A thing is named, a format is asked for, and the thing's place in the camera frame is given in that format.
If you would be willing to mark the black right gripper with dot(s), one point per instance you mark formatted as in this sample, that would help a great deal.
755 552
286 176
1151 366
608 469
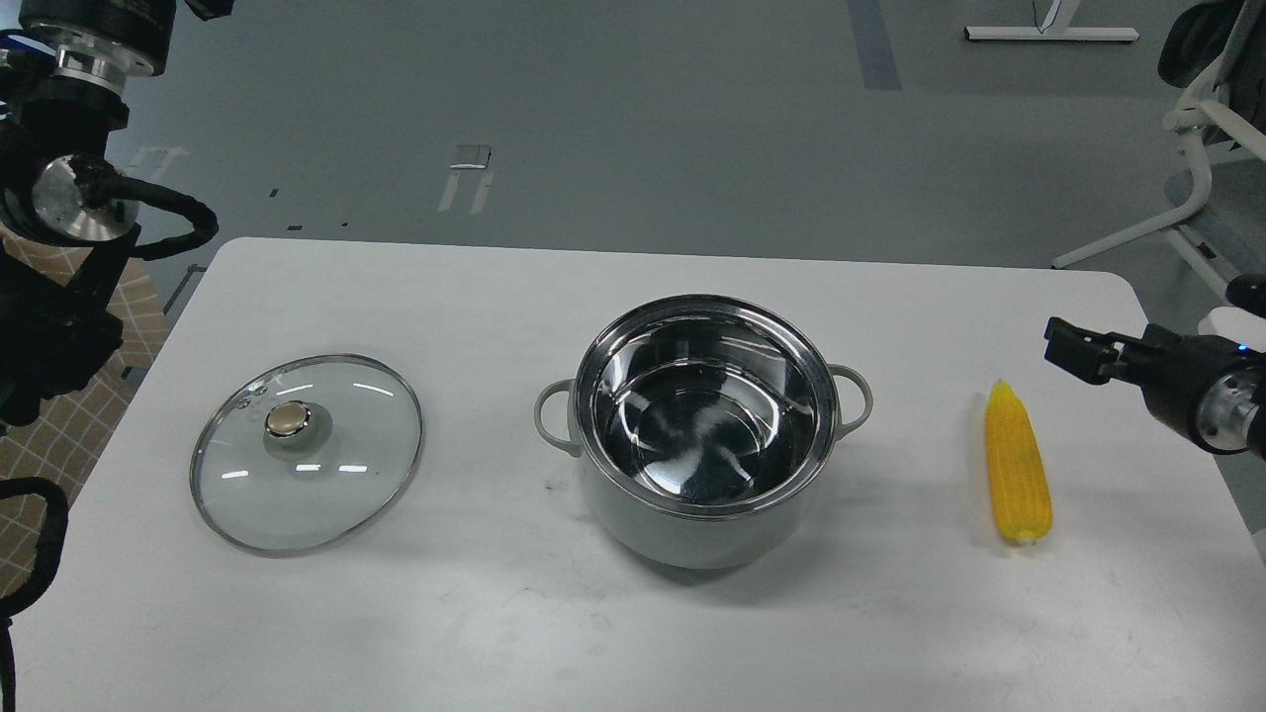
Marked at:
1206 388

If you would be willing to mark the glass pot lid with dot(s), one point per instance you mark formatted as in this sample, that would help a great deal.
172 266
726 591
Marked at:
307 453

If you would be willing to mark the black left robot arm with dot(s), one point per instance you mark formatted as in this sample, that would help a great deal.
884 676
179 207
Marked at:
64 71

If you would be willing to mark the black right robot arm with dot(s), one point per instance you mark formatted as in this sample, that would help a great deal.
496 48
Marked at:
1208 389

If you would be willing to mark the yellow corn cob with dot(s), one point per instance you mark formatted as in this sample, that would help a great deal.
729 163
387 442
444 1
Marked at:
1018 486

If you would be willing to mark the grey steel cooking pot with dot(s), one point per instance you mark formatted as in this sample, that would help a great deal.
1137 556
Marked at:
700 425

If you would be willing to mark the white desk foot bar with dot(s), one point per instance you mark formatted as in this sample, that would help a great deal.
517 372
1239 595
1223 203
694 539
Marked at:
1054 27

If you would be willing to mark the checkered brown floor mat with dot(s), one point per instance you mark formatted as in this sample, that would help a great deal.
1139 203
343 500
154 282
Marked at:
69 436

